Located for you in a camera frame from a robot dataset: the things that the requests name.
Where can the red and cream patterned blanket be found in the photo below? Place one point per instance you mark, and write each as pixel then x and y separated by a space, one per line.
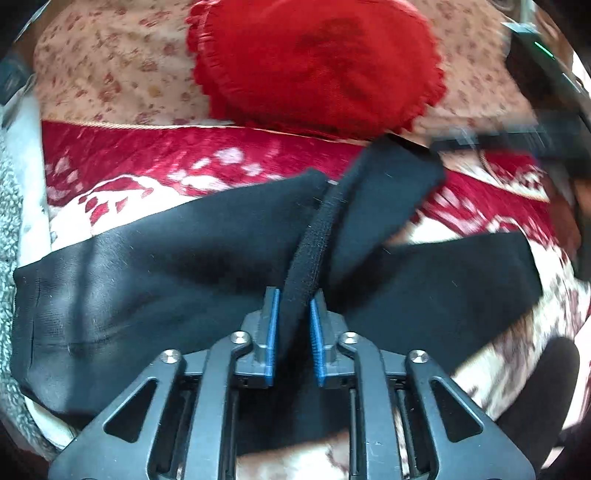
pixel 138 166

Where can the person's dark trouser leg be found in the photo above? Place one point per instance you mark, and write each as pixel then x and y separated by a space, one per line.
pixel 540 406

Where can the floral beige pillow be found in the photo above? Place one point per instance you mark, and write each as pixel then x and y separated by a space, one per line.
pixel 115 69

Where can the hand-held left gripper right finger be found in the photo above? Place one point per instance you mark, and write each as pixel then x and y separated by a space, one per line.
pixel 316 337

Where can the black pants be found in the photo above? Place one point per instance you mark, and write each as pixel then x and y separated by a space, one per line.
pixel 152 286

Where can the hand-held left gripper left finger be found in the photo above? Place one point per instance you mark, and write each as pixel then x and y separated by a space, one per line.
pixel 273 323

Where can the red round cushion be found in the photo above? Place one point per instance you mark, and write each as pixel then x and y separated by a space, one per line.
pixel 314 60

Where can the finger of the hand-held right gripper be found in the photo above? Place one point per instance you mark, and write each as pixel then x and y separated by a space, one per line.
pixel 485 138

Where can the grey fleece blanket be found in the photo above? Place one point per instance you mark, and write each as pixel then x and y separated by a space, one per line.
pixel 9 258

